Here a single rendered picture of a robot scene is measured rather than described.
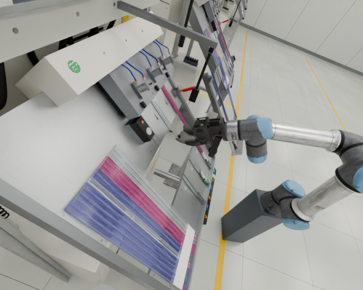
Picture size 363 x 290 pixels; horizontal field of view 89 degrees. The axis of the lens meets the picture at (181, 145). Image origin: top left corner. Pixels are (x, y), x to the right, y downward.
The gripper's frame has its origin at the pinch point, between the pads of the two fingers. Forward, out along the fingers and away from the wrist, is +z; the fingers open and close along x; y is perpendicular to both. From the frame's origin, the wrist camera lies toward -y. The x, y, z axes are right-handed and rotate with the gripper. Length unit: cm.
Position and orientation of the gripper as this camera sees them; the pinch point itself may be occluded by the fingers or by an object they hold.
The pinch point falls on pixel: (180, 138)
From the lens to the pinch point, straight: 78.7
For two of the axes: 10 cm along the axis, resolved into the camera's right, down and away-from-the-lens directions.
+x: -2.7, 6.7, -6.9
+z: -9.1, 0.5, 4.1
